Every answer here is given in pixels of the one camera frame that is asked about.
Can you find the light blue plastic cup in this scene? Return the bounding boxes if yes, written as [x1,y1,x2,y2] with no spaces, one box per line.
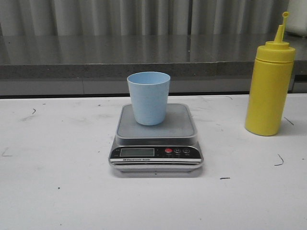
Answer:
[127,71,171,126]

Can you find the yellow squeeze bottle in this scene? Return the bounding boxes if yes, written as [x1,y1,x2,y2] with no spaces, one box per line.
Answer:
[245,11,295,136]

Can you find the silver electronic kitchen scale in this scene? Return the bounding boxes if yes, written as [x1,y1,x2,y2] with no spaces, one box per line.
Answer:
[108,103,204,173]

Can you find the grey stone counter ledge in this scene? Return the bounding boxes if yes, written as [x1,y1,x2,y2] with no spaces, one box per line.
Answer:
[0,33,307,96]

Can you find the grey pleated curtain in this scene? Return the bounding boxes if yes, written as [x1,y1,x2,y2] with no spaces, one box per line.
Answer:
[0,0,288,36]

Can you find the white box on counter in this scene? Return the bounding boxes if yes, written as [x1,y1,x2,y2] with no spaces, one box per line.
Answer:
[286,0,307,37]

